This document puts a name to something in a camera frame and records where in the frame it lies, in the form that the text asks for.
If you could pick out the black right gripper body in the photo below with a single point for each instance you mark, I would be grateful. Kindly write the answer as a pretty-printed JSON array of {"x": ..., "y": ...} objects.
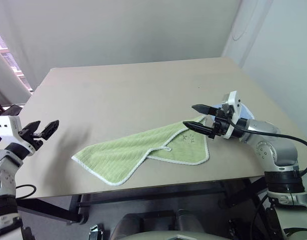
[{"x": 219, "y": 122}]

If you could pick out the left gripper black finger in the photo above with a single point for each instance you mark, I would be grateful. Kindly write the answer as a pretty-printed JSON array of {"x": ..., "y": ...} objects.
[
  {"x": 31, "y": 128},
  {"x": 49, "y": 130}
]

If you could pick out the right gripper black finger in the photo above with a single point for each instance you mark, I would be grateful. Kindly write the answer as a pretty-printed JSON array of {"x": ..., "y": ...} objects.
[
  {"x": 204, "y": 109},
  {"x": 198, "y": 127}
]

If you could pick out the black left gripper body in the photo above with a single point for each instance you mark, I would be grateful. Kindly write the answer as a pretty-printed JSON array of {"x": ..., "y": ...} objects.
[{"x": 34, "y": 142}]

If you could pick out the green microfiber cloth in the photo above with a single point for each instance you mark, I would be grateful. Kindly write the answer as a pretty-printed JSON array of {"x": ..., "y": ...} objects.
[{"x": 118, "y": 150}]

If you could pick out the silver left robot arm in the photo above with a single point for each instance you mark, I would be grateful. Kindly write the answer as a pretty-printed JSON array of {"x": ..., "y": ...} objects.
[{"x": 3, "y": 175}]

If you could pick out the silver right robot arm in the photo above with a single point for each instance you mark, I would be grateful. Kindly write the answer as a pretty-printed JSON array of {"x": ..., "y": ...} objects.
[{"x": 281, "y": 150}]

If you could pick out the blue cloth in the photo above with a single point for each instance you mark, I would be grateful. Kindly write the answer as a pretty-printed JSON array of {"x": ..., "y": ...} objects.
[{"x": 246, "y": 113}]

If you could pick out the black flat device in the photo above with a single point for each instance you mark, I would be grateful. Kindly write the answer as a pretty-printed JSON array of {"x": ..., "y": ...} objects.
[{"x": 12, "y": 110}]

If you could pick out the window blind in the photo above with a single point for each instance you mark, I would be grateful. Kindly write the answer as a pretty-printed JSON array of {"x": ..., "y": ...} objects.
[{"x": 8, "y": 57}]

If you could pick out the pale grey rounded shell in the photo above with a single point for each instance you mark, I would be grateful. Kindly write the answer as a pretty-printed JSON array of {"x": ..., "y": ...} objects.
[{"x": 168, "y": 236}]

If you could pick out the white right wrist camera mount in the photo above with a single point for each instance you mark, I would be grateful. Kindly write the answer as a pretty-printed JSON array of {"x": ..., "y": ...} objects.
[{"x": 234, "y": 105}]

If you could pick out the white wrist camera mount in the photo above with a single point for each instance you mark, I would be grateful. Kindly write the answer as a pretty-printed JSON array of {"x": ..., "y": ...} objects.
[
  {"x": 234, "y": 105},
  {"x": 8, "y": 125}
]

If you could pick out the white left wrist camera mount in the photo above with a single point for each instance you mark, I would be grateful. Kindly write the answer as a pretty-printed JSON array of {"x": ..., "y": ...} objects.
[{"x": 8, "y": 125}]

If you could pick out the black metal table frame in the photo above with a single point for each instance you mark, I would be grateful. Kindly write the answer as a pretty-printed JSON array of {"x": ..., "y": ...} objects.
[{"x": 143, "y": 196}]

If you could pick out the small silver metal bracket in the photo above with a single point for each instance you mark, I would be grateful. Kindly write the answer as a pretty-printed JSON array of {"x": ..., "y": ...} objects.
[{"x": 96, "y": 232}]

